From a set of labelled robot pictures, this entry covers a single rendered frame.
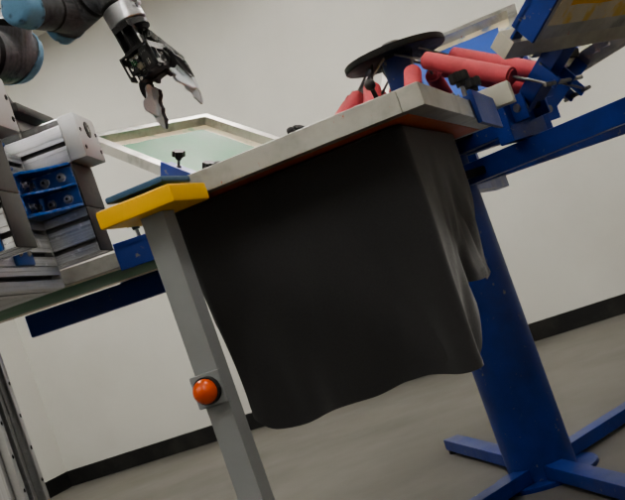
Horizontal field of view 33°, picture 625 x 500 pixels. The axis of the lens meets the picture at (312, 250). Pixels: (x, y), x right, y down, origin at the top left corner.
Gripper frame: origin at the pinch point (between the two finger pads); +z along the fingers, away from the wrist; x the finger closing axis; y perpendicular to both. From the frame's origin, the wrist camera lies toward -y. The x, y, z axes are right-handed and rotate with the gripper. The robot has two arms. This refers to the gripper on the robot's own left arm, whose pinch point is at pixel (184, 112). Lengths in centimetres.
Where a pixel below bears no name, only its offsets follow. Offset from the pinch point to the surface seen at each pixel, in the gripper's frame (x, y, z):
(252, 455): 1, 44, 64
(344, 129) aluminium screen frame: 34, 27, 27
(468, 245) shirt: 33, -12, 51
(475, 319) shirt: 31, 5, 63
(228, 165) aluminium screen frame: 13.7, 27.8, 21.3
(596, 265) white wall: -3, -447, 72
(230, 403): 2, 46, 56
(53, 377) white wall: -360, -430, -46
